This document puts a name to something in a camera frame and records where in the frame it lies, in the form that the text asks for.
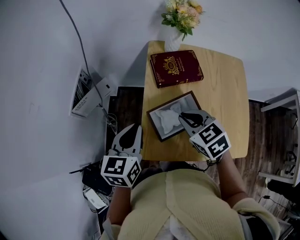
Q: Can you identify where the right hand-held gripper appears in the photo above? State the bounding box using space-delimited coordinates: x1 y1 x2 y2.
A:
178 109 232 163

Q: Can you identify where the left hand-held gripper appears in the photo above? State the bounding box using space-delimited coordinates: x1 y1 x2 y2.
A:
100 124 144 188

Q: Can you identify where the white item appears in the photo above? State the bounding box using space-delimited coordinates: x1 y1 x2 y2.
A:
153 102 186 135

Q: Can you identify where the dark framed shallow box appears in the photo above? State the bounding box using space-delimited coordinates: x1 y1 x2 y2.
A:
146 90 203 143

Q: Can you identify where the person's right forearm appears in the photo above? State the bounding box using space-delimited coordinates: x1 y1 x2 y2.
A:
216 152 249 210

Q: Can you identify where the person's left forearm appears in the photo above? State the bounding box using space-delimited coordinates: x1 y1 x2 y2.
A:
106 185 135 227

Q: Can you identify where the small white box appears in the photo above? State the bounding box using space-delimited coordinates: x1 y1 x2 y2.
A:
95 76 117 98

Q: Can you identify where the black router with antenna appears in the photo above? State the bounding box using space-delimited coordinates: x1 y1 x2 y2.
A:
68 162 113 195

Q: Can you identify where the dark red gold-printed book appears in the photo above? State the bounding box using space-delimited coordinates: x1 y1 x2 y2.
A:
150 50 204 89

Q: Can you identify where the white flat network device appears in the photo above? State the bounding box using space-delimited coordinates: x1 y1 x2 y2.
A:
82 187 109 211

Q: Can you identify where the white ribbed vase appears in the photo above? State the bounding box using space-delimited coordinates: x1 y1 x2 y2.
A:
164 30 184 53

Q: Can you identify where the person's pale yellow cardigan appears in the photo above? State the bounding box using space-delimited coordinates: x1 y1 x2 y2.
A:
100 169 281 240

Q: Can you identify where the white metal rack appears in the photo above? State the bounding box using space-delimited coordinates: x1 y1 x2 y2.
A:
257 87 300 188

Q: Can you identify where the yellow and pink flower bouquet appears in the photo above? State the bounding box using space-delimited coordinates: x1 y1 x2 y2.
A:
161 0 205 42

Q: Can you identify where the tangle of thin cables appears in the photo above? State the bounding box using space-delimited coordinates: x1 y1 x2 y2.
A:
105 112 119 136

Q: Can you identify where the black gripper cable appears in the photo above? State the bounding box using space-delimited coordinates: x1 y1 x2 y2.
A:
189 157 224 173

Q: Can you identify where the long grey wall cable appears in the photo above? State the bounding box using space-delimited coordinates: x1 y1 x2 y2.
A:
58 0 111 122

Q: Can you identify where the thin black floor cable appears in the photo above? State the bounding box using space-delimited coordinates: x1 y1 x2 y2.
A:
257 194 290 212

